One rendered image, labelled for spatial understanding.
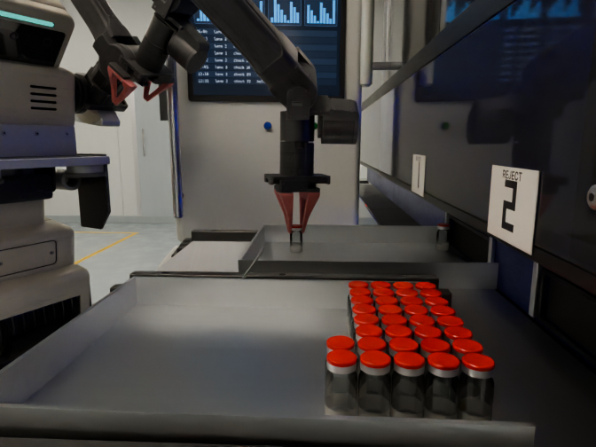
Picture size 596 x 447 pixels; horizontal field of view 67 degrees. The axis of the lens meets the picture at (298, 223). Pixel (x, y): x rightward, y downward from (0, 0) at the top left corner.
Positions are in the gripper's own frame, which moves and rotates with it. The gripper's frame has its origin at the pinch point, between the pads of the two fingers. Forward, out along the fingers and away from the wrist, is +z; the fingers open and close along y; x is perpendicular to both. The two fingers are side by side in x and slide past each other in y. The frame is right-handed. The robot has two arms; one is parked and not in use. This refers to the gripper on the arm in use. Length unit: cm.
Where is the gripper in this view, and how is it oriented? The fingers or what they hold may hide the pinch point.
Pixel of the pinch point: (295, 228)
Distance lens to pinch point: 77.1
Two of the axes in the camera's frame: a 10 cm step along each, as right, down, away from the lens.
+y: 9.7, -0.3, 2.3
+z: -0.1, 9.8, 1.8
